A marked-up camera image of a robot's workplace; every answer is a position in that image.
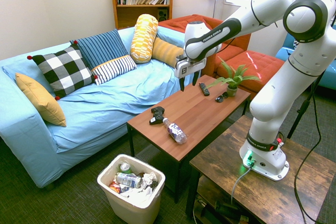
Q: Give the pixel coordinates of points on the black speaker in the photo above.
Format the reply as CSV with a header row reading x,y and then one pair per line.
x,y
162,14

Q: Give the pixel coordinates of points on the blue chair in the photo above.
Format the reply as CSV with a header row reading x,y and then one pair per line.
x,y
315,58

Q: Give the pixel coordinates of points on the rustic wooden robot table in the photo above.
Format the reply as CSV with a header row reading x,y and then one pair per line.
x,y
262,182

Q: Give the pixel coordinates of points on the plain yellow square pillow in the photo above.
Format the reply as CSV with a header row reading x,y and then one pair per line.
x,y
40,99

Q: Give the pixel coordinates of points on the yellow white patterned bolster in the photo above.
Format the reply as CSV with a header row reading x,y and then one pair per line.
x,y
144,39

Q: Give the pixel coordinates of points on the wooden coffee table black legs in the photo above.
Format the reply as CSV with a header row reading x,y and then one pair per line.
x,y
189,113

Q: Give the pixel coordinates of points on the potted green fern plant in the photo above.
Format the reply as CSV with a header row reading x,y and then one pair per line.
x,y
232,77

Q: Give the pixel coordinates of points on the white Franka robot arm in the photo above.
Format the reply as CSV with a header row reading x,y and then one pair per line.
x,y
278,58

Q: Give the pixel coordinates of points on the white navy striped pillow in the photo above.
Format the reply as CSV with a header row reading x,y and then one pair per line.
x,y
114,69

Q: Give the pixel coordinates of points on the green can in trash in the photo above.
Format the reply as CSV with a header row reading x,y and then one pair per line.
x,y
125,168

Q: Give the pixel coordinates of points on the crushed can in trash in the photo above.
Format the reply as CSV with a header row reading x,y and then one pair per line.
x,y
128,180

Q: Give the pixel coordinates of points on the yellow striped cushion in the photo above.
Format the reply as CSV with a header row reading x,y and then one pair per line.
x,y
166,51

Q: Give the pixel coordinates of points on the orange ottoman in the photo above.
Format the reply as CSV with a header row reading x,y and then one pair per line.
x,y
252,69

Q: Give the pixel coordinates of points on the light blue sofa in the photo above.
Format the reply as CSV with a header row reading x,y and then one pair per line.
x,y
78,103

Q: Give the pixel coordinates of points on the orange armchair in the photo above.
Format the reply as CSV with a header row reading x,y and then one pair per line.
x,y
231,43

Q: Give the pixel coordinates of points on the black game controller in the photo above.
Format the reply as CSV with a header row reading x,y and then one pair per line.
x,y
157,115

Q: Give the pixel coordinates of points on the blue striped pillow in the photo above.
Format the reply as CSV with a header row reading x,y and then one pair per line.
x,y
101,47

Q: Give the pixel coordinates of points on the wooden bookshelf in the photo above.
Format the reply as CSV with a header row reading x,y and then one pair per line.
x,y
141,1

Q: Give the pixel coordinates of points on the black sunglasses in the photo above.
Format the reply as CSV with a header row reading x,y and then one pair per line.
x,y
221,98

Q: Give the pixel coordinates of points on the crumpled white paper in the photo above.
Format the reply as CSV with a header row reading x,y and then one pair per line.
x,y
149,178

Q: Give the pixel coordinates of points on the black camera stand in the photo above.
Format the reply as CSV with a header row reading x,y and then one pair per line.
x,y
302,111

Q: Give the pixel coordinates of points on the clear plastic bottle purple label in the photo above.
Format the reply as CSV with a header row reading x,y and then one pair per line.
x,y
175,131

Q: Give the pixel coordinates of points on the black remote control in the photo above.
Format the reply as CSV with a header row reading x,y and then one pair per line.
x,y
204,89

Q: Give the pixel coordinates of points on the white trash bin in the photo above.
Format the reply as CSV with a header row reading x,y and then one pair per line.
x,y
131,195

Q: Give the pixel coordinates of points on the black white checkered pillow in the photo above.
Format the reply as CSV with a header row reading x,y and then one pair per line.
x,y
64,70

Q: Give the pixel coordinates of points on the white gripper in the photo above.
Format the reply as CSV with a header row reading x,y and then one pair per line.
x,y
189,67

